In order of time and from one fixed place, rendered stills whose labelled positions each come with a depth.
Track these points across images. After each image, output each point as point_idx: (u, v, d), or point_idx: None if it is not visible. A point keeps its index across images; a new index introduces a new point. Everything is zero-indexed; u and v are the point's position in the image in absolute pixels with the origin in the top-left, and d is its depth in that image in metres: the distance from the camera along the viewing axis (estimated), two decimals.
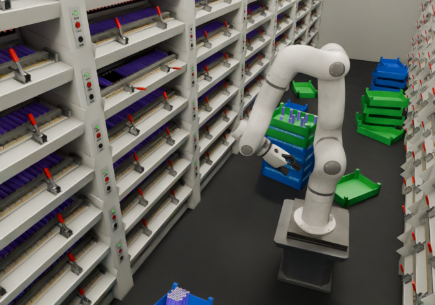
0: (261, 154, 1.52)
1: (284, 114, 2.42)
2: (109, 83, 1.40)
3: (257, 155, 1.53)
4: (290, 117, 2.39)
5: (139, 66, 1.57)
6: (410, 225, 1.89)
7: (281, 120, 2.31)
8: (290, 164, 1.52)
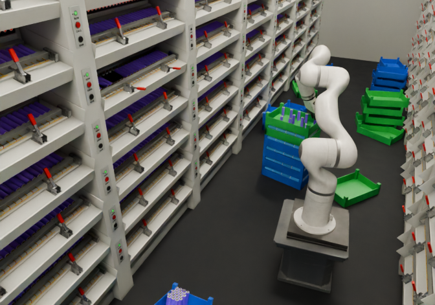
0: (303, 99, 2.16)
1: (283, 114, 2.42)
2: (109, 83, 1.40)
3: (301, 98, 2.17)
4: (290, 117, 2.39)
5: (139, 66, 1.57)
6: (410, 225, 1.89)
7: (281, 120, 2.31)
8: (314, 114, 2.24)
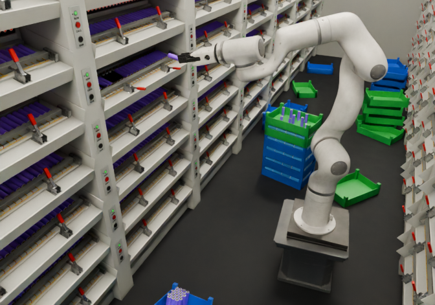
0: (218, 43, 1.29)
1: (283, 114, 2.42)
2: (109, 83, 1.40)
3: (221, 41, 1.30)
4: (290, 117, 2.39)
5: (139, 66, 1.57)
6: (410, 225, 1.89)
7: (281, 120, 2.31)
8: (186, 55, 1.36)
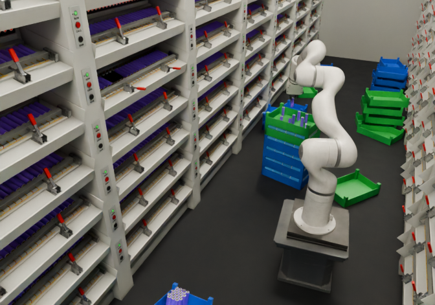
0: None
1: (283, 114, 2.42)
2: (109, 83, 1.40)
3: None
4: (292, 106, 2.35)
5: (139, 66, 1.57)
6: (410, 225, 1.89)
7: (281, 120, 2.31)
8: None
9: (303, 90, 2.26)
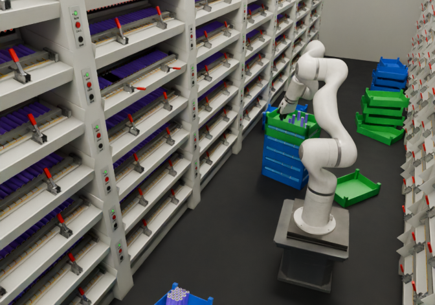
0: None
1: None
2: (109, 83, 1.40)
3: None
4: (112, 74, 1.49)
5: (139, 66, 1.57)
6: (410, 225, 1.89)
7: (281, 120, 2.31)
8: None
9: None
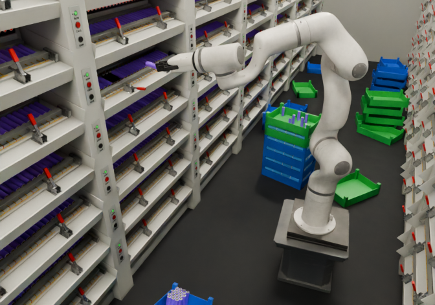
0: None
1: (283, 114, 2.42)
2: (109, 83, 1.40)
3: (204, 72, 1.29)
4: (112, 74, 1.49)
5: (139, 66, 1.57)
6: (410, 225, 1.89)
7: (152, 67, 1.36)
8: None
9: (168, 68, 1.28)
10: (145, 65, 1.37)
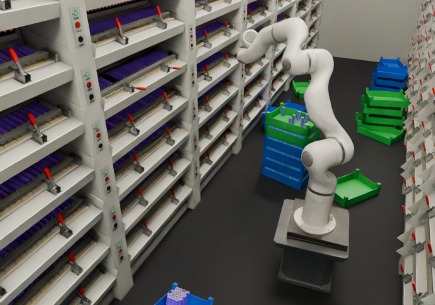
0: None
1: (283, 114, 2.42)
2: (109, 83, 1.40)
3: None
4: None
5: (139, 66, 1.57)
6: (410, 225, 1.89)
7: (114, 76, 1.46)
8: None
9: None
10: (108, 72, 1.46)
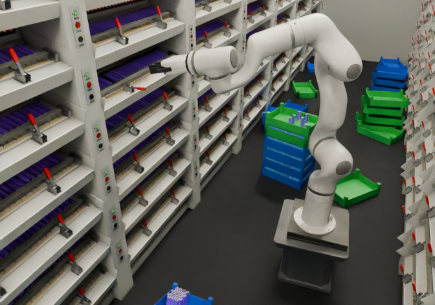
0: None
1: (107, 76, 1.45)
2: (109, 83, 1.40)
3: (198, 75, 1.26)
4: None
5: (139, 66, 1.57)
6: (410, 225, 1.89)
7: (114, 76, 1.46)
8: None
9: (161, 70, 1.25)
10: (108, 72, 1.46)
